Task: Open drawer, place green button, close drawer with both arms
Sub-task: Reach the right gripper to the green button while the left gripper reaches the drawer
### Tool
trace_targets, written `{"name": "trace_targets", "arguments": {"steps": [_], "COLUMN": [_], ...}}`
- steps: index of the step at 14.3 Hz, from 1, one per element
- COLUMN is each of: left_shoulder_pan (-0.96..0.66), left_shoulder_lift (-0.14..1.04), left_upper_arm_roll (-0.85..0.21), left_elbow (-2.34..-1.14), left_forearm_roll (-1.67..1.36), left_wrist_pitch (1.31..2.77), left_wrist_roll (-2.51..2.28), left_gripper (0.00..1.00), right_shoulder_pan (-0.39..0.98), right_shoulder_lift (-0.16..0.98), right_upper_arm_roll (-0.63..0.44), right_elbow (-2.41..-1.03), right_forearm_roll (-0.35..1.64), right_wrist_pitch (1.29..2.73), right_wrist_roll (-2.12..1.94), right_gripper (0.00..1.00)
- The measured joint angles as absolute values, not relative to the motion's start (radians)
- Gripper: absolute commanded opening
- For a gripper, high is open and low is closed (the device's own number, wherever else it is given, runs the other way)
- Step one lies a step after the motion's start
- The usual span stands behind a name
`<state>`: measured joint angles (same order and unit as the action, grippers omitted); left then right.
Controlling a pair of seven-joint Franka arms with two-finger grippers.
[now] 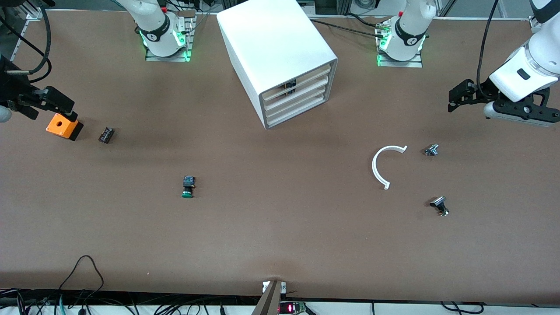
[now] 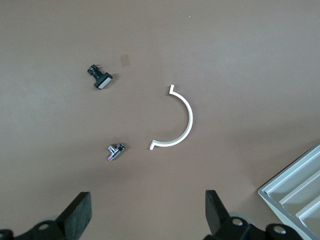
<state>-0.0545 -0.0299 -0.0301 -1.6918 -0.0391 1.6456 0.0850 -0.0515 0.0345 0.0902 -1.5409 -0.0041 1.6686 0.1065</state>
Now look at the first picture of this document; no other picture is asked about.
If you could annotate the grey camera mount beam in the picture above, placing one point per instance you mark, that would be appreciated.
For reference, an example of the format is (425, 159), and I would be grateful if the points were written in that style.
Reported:
(269, 302)

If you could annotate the white curved plastic arc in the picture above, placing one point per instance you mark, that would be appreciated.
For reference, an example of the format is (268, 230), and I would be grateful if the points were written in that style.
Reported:
(374, 168)

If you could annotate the small red LED device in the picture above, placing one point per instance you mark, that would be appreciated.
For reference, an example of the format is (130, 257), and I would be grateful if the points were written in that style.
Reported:
(291, 308)

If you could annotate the small silver metal part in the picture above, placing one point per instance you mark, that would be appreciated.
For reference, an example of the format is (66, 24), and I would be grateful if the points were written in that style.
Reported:
(432, 150)

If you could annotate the orange button box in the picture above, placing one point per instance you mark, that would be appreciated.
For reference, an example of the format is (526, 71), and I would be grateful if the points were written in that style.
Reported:
(61, 124)

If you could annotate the black cylindrical capacitor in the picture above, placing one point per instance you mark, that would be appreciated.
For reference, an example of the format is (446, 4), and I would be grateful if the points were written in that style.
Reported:
(106, 134)

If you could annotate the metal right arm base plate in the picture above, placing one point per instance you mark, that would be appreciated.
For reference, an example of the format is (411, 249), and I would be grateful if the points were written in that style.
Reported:
(189, 48)

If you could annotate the aluminium frame profile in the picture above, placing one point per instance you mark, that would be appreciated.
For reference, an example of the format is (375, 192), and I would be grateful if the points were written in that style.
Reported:
(34, 15)

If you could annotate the black silver knob part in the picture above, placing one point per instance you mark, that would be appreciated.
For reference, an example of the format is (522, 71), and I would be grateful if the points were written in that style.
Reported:
(439, 204)

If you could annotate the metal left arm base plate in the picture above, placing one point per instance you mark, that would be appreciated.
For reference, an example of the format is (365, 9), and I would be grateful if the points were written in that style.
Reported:
(415, 63)

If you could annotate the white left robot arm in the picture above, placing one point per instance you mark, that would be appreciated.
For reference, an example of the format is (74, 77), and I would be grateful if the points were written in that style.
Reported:
(409, 33)

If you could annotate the aluminium corner bracket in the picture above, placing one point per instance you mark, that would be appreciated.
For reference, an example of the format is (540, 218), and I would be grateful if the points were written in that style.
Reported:
(533, 25)

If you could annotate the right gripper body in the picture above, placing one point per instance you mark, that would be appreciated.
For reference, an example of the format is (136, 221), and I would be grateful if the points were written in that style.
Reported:
(12, 89)

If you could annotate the small black yellow component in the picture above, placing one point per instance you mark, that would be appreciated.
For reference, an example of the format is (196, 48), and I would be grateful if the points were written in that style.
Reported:
(289, 86)

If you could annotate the green push button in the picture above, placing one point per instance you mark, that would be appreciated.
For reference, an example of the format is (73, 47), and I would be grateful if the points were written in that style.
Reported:
(188, 187)

